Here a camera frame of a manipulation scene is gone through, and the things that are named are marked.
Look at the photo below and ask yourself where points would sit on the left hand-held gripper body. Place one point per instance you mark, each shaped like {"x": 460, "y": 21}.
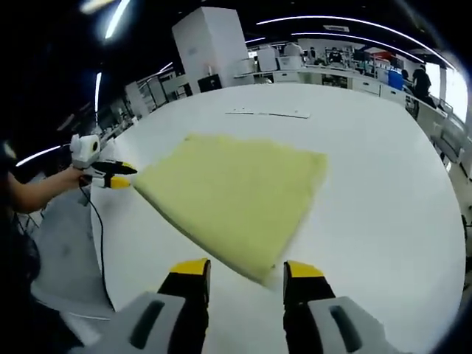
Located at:
{"x": 85, "y": 149}

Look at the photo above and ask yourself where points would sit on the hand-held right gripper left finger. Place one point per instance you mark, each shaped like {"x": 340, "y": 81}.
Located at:
{"x": 158, "y": 324}

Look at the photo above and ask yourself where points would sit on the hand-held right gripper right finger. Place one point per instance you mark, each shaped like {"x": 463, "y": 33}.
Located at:
{"x": 332, "y": 324}

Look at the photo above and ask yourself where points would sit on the yellow blue brown garment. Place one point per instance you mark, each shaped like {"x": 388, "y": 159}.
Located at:
{"x": 236, "y": 199}

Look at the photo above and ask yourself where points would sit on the thin white template sheet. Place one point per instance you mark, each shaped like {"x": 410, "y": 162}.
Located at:
{"x": 280, "y": 113}

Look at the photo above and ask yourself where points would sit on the person's left hand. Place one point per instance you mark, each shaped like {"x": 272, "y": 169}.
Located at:
{"x": 72, "y": 178}

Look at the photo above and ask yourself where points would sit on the white ceiling light strip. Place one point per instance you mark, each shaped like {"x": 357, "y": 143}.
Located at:
{"x": 117, "y": 18}
{"x": 98, "y": 92}

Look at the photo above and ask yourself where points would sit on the person's dark clothing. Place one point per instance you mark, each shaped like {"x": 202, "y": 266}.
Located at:
{"x": 18, "y": 265}

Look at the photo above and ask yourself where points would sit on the black cabinet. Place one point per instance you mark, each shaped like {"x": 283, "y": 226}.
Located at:
{"x": 209, "y": 83}

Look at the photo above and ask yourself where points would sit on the white square pillar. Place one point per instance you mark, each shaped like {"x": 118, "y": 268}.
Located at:
{"x": 212, "y": 44}

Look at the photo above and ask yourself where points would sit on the white round cooker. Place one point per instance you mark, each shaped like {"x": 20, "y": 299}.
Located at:
{"x": 244, "y": 67}

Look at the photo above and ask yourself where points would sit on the white box appliance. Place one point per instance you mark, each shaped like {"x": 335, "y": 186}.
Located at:
{"x": 267, "y": 59}

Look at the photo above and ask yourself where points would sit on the white storage box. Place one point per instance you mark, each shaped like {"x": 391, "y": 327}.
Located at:
{"x": 290, "y": 63}

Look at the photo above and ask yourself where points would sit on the white counter with drawers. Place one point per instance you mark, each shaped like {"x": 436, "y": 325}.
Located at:
{"x": 365, "y": 85}

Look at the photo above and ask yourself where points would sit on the blue bin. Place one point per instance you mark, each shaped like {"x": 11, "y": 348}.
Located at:
{"x": 395, "y": 78}

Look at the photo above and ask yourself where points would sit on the curved white ceiling light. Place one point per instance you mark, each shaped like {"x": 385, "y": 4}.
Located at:
{"x": 332, "y": 17}

